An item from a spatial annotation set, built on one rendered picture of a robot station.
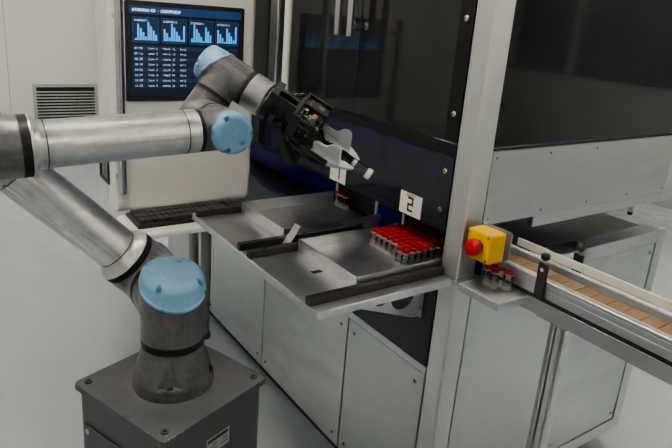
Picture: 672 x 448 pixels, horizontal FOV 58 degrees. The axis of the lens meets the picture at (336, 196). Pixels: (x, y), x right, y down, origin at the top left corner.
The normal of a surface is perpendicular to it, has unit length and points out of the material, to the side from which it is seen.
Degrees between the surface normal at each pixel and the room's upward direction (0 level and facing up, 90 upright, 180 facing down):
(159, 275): 7
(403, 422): 90
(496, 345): 90
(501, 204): 90
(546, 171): 90
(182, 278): 7
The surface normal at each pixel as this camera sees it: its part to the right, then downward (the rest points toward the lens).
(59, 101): 0.56, 0.28
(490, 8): -0.82, 0.11
